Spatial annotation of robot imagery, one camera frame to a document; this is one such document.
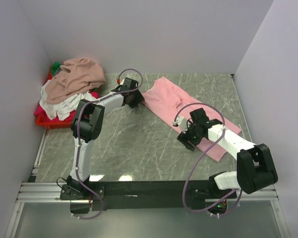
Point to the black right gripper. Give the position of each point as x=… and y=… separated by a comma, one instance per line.
x=184, y=138

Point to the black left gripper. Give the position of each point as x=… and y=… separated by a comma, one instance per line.
x=139, y=98

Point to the pink t shirt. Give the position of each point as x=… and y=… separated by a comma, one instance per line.
x=165, y=99

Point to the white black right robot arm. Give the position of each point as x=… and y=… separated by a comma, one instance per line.
x=255, y=165

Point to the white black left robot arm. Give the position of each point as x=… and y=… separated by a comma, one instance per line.
x=86, y=127

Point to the black base beam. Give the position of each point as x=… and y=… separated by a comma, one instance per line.
x=104, y=195

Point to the beige t shirt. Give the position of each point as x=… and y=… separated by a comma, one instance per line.
x=76, y=76

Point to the white t shirt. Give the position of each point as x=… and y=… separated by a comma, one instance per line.
x=64, y=105

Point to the green garment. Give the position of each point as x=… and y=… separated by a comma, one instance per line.
x=55, y=68

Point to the red plastic basket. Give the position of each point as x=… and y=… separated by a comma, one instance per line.
x=43, y=120

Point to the magenta t shirt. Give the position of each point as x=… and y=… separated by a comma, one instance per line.
x=52, y=116

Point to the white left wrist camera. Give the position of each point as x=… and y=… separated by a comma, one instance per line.
x=121, y=80

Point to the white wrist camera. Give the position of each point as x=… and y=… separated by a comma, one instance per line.
x=181, y=122
x=121, y=80

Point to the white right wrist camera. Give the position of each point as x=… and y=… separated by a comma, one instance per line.
x=181, y=122

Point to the aluminium frame rail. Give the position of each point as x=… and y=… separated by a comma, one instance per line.
x=124, y=154

